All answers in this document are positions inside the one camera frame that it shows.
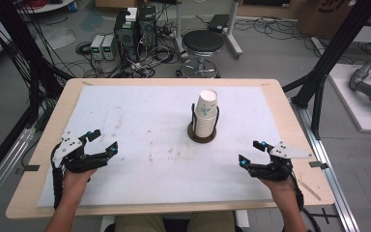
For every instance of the small white box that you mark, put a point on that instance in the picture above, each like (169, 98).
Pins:
(131, 14)

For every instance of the person's left hand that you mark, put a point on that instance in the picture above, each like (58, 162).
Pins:
(77, 180)

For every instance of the aluminium floor rail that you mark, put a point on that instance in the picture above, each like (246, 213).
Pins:
(331, 180)
(3, 174)

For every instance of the light wooden table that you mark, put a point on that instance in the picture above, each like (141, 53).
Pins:
(290, 109)

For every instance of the black tape piece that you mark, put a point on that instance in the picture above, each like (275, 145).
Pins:
(319, 165)
(29, 168)

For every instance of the black round stool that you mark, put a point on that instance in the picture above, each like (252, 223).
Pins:
(203, 42)

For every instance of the black flat device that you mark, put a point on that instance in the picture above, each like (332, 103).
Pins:
(218, 22)

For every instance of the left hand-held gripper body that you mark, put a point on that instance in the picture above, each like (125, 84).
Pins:
(67, 145)

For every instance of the black computer tower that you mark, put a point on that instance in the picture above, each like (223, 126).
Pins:
(125, 35)
(147, 29)

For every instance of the brown cardboard box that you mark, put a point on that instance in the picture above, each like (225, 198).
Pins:
(322, 16)

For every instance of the person's khaki trouser legs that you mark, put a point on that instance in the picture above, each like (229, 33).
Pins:
(174, 224)

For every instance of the thin wooden stick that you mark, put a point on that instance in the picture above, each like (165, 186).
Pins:
(309, 190)

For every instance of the black metal frame post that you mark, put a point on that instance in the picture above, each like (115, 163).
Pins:
(328, 61)
(19, 48)

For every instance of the white floor platform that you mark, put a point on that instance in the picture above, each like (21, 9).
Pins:
(354, 103)

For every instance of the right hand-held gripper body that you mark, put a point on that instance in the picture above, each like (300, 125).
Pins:
(281, 161)

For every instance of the grey bench power supply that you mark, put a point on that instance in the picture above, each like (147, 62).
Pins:
(96, 46)
(108, 46)

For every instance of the person's right hand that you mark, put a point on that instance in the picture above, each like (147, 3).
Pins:
(278, 188)

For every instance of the white paper cup stack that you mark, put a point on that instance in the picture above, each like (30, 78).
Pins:
(206, 112)

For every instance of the white table mat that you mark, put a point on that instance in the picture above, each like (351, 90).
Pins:
(148, 145)

